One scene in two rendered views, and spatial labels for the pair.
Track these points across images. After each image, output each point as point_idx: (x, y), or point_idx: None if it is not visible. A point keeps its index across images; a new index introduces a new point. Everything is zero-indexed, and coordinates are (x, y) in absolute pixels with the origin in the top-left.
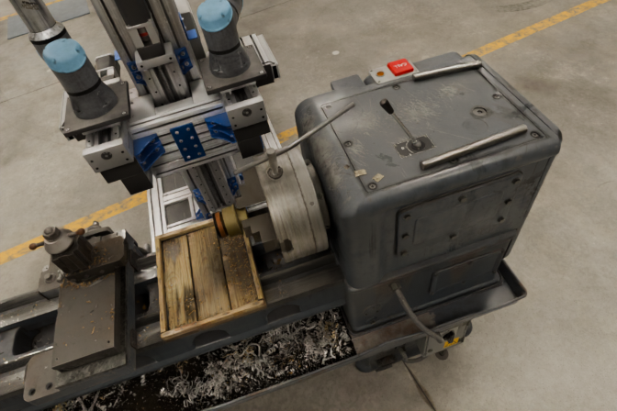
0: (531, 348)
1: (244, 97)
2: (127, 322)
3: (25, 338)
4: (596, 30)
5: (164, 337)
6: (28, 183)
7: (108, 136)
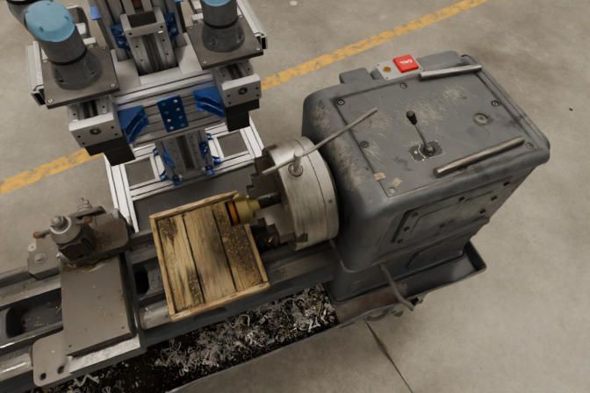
0: (472, 304)
1: (237, 72)
2: (134, 305)
3: (14, 317)
4: (541, 4)
5: (175, 319)
6: None
7: (93, 108)
